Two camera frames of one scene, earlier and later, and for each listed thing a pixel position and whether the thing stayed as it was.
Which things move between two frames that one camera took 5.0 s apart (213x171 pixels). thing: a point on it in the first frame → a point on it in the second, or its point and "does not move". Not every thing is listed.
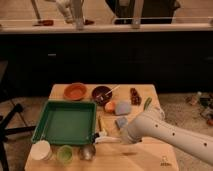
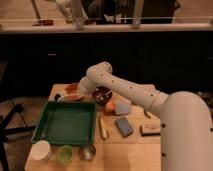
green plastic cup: [65, 154] does not move
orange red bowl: [75, 91] does not move
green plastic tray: [67, 122] does not move
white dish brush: [101, 137] → [59, 96]
